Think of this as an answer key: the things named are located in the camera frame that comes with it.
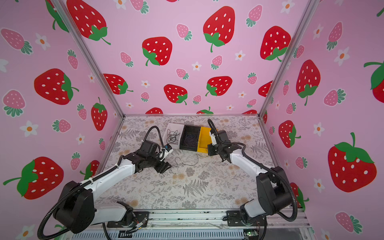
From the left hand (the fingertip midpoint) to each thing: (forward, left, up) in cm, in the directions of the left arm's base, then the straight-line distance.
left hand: (168, 161), depth 86 cm
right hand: (+8, -23, +3) cm, 25 cm away
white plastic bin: (+30, +1, -3) cm, 30 cm away
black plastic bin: (+32, -12, -8) cm, 35 cm away
